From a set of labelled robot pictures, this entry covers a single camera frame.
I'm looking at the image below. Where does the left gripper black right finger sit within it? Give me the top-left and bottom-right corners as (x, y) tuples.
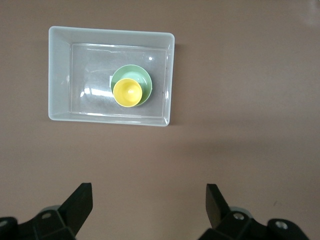
(199, 183), (269, 240)

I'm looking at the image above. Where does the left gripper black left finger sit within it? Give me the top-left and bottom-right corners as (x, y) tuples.
(32, 182), (94, 240)

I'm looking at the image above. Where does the yellow plastic cup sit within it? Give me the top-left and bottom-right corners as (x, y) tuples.
(112, 78), (143, 108)

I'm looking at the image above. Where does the green plastic bowl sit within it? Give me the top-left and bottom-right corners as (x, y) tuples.
(110, 64), (153, 107)

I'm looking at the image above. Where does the clear plastic box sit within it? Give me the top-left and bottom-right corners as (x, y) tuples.
(47, 25), (176, 129)

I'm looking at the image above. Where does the brown table cover sheet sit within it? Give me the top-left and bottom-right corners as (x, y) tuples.
(0, 0), (320, 240)

